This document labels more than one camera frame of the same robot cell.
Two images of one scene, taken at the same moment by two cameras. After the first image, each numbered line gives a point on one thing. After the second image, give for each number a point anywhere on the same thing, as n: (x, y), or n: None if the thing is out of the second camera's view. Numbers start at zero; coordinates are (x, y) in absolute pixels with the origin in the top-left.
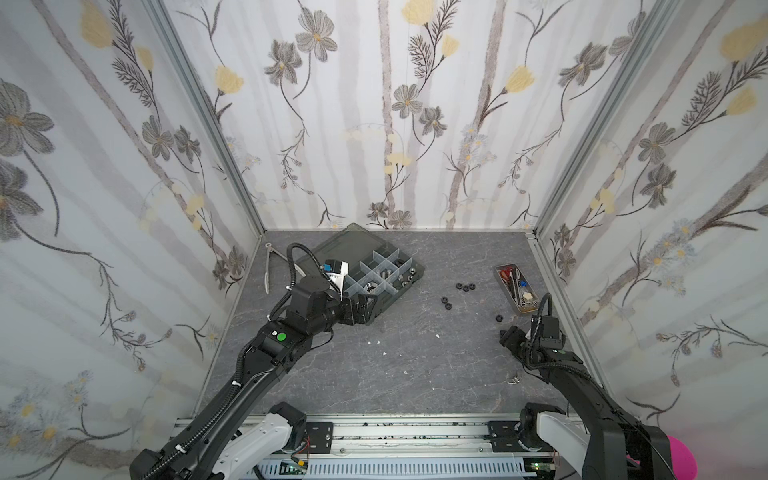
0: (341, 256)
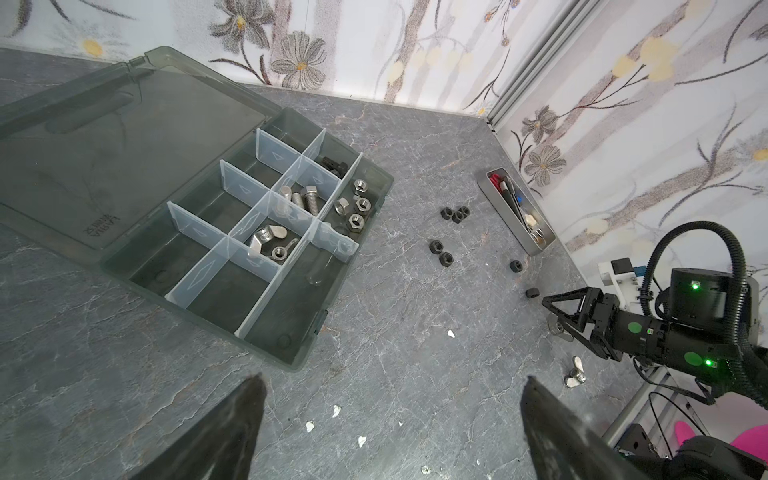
0: (211, 204)
